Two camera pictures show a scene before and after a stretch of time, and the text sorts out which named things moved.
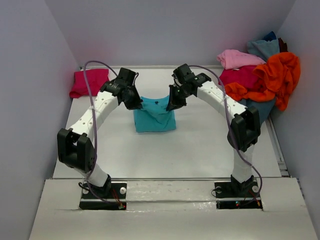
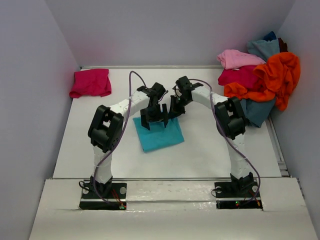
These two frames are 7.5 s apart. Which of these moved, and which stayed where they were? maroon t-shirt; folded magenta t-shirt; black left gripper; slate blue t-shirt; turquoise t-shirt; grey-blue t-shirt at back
Moved: black left gripper; turquoise t-shirt
Stayed: grey-blue t-shirt at back; slate blue t-shirt; maroon t-shirt; folded magenta t-shirt
